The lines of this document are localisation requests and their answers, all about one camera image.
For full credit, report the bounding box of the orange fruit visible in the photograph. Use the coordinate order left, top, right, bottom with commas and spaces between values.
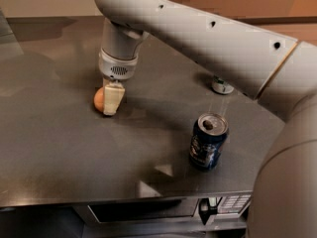
93, 88, 104, 112

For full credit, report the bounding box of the dark blue soda can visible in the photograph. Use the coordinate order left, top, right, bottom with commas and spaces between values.
189, 113, 229, 170

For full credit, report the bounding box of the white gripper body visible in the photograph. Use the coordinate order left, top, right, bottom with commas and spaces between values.
98, 50, 138, 81

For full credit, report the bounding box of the white green 7up can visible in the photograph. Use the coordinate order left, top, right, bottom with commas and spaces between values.
212, 75, 234, 95

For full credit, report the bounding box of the microwave oven under counter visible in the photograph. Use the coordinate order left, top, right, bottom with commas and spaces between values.
74, 193, 252, 225

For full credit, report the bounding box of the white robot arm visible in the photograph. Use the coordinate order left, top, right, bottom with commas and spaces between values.
95, 0, 317, 238

